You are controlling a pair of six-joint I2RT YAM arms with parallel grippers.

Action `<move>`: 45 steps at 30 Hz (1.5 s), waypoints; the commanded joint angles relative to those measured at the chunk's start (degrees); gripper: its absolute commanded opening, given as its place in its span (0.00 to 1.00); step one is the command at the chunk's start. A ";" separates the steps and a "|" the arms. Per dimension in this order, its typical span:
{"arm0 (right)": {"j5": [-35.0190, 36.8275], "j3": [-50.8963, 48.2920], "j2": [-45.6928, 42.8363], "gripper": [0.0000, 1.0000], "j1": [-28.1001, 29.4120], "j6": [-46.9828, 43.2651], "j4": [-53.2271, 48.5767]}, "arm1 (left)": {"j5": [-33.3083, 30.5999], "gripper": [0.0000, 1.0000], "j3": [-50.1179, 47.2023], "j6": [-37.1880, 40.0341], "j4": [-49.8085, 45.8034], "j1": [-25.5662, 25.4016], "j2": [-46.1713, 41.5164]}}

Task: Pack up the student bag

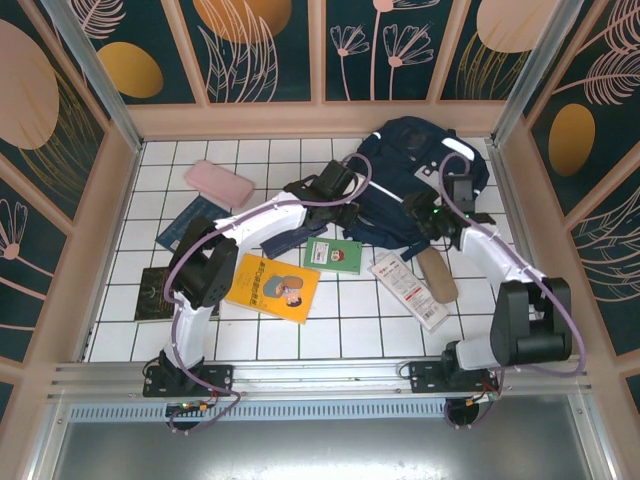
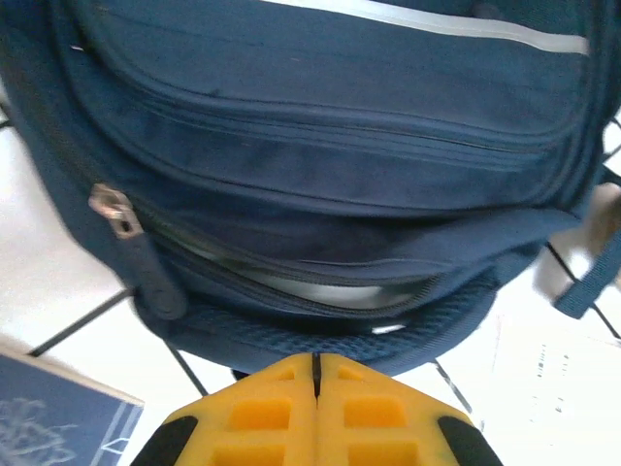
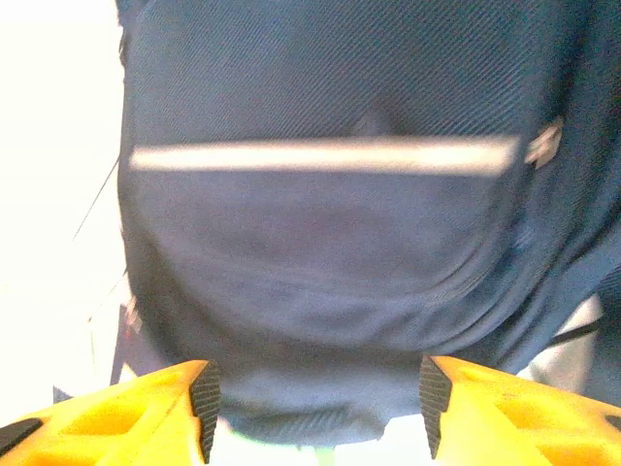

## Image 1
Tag green notebook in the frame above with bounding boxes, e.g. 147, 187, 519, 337
303, 235, 364, 276

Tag navy book with yellow label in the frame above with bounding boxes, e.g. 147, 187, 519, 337
261, 223, 329, 260

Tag navy blue backpack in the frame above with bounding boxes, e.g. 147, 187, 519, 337
342, 115, 491, 262

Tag white ruler set package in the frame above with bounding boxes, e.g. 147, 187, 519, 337
367, 249, 451, 331

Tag yellow cartoon picture book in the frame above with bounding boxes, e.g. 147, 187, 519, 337
223, 253, 322, 326

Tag pink pencil case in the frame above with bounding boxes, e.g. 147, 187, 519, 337
184, 159, 255, 209

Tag dark teal gold-print notebook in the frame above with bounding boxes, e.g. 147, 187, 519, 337
154, 194, 234, 253

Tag black book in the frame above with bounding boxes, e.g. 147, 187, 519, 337
133, 266, 221, 325

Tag tan pencil pouch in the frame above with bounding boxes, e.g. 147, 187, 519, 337
417, 248, 459, 305

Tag grey metal front panel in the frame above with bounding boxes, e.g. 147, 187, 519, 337
49, 422, 614, 480

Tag aluminium side rail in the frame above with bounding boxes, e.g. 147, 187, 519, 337
485, 139, 569, 356

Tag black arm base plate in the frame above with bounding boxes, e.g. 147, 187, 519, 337
143, 363, 236, 399
408, 360, 501, 396

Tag aluminium front rail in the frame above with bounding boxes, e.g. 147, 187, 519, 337
47, 355, 596, 401

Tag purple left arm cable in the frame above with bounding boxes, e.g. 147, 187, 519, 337
162, 153, 375, 435

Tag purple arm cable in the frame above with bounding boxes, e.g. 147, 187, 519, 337
439, 152, 589, 431
162, 153, 375, 435

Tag aluminium corner post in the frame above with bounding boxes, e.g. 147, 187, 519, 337
39, 0, 146, 151
489, 0, 586, 146

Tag slotted grey cable duct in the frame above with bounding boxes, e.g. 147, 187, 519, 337
67, 399, 589, 424

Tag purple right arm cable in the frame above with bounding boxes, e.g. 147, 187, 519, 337
439, 152, 589, 431

